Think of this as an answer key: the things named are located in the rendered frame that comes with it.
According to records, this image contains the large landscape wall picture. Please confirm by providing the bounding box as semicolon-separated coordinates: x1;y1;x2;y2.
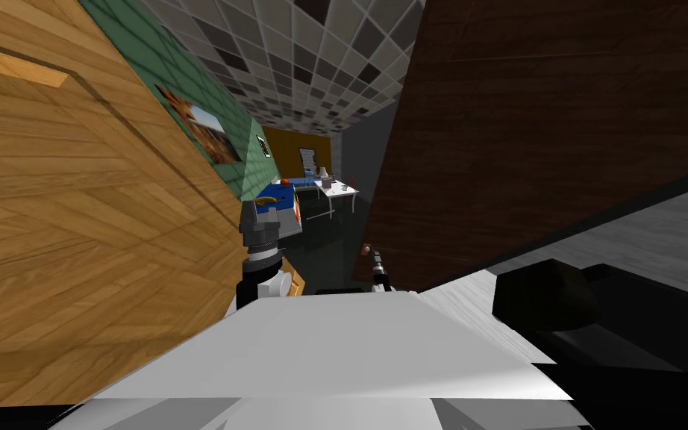
154;85;244;166

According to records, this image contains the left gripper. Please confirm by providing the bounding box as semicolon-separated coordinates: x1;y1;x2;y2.
239;200;284;246

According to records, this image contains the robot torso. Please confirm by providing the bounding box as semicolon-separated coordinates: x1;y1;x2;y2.
50;243;595;430

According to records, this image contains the blue furniture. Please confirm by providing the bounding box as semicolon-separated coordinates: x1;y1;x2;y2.
256;178;304;237

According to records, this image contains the white table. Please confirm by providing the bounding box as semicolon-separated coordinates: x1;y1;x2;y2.
306;166;360;221

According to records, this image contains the light wooden door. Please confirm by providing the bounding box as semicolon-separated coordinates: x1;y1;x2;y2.
0;0;307;411

